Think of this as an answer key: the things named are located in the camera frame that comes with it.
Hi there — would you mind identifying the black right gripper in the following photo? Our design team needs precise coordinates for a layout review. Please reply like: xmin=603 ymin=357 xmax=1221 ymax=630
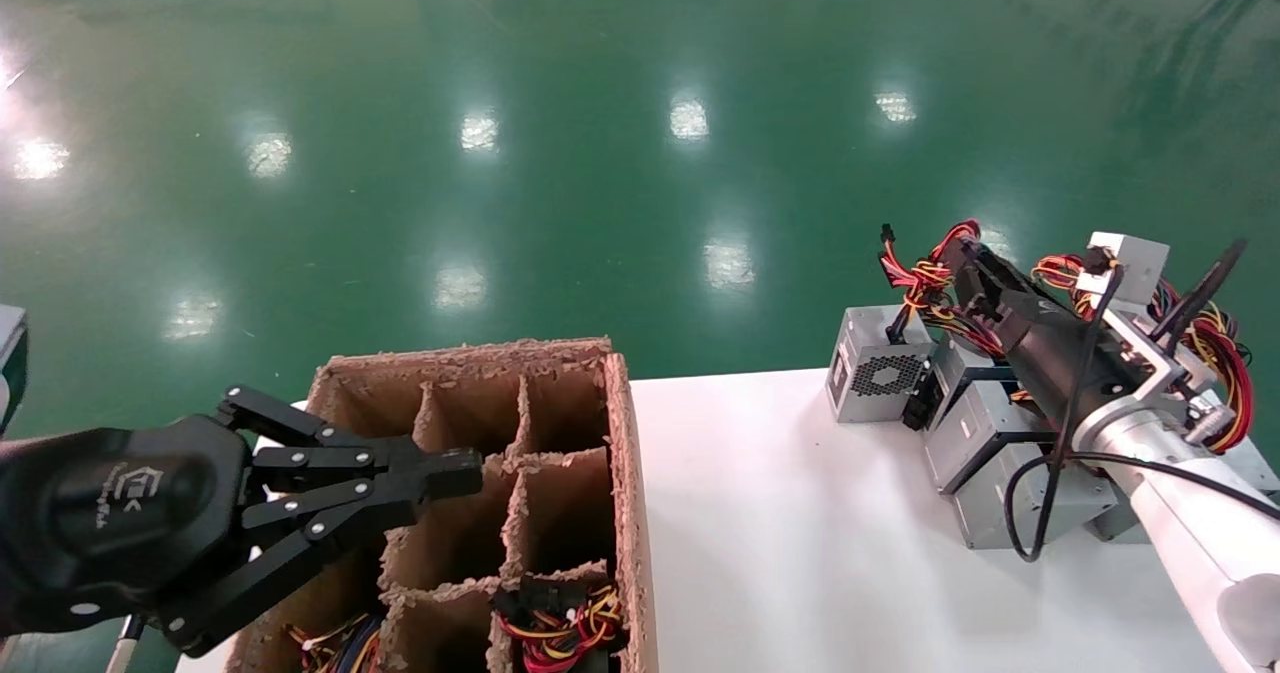
xmin=945 ymin=238 xmax=1143 ymax=436

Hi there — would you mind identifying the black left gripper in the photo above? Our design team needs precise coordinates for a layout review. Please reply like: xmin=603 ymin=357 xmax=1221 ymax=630
xmin=0 ymin=385 xmax=486 ymax=654

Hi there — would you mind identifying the white pipe rack cart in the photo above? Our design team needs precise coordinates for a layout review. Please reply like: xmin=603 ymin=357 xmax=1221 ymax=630
xmin=105 ymin=613 xmax=149 ymax=673

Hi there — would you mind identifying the brown cardboard divider box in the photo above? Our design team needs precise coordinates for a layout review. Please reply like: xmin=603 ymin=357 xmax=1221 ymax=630
xmin=225 ymin=338 xmax=656 ymax=673

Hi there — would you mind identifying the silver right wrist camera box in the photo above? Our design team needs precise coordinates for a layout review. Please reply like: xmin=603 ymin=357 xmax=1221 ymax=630
xmin=1088 ymin=231 xmax=1171 ymax=306

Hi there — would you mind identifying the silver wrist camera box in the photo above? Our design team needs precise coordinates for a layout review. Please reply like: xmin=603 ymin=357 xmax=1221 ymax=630
xmin=1088 ymin=231 xmax=1171 ymax=306
xmin=0 ymin=305 xmax=29 ymax=434

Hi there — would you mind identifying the silver camera mount bracket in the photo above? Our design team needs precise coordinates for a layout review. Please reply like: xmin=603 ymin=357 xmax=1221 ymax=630
xmin=1075 ymin=273 xmax=1229 ymax=432

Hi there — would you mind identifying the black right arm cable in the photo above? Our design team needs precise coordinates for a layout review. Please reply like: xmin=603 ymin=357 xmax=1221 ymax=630
xmin=1005 ymin=240 xmax=1280 ymax=564

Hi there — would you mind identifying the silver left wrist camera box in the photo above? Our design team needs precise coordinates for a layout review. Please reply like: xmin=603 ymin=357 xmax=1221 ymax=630
xmin=0 ymin=305 xmax=29 ymax=434

